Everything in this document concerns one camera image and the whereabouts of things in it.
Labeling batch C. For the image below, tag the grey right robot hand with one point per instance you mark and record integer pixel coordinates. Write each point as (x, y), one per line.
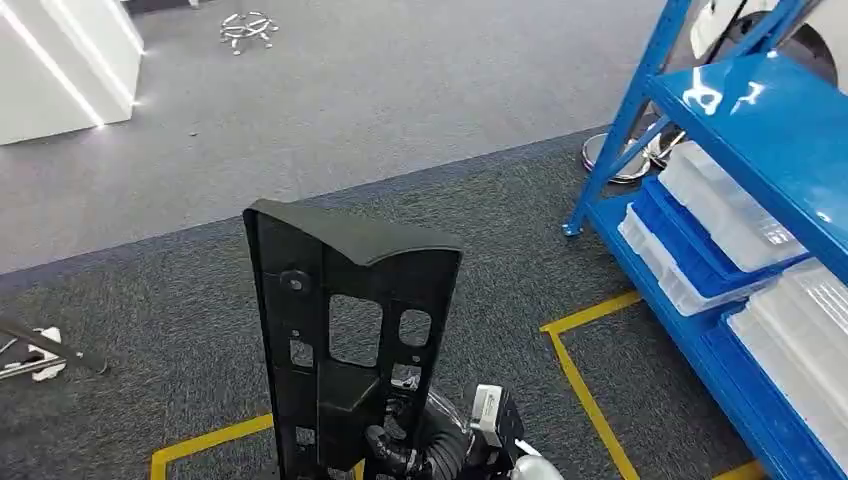
(391, 454)

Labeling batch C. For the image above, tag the black plastic panel with cutouts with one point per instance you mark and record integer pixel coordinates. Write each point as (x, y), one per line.
(351, 404)

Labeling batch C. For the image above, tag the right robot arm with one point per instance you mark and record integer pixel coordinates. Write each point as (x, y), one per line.
(444, 444)

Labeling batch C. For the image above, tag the white plastic bin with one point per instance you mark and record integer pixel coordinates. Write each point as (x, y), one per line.
(669, 281)
(825, 298)
(729, 205)
(788, 331)
(775, 371)

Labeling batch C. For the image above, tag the dark metal bar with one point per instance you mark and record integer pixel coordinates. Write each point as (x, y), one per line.
(60, 351)

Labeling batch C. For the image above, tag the white rag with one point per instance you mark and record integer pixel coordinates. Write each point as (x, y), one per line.
(50, 371)

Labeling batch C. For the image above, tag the chrome stanchion with round base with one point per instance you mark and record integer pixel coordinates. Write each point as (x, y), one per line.
(666, 149)
(619, 169)

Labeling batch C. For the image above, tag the chrome star chair base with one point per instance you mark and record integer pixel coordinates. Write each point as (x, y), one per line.
(248, 28)

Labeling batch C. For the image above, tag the blue metal shelf rack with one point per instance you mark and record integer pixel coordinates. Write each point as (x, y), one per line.
(768, 126)

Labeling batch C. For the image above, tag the white counter block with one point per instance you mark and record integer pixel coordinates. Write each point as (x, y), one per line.
(46, 73)

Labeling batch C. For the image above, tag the black car tyre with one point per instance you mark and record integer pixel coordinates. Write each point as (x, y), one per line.
(811, 53)

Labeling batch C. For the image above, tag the white car with red stripe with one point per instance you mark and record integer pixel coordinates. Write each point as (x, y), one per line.
(831, 26)

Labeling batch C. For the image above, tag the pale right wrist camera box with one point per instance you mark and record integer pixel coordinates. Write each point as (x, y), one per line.
(487, 411)

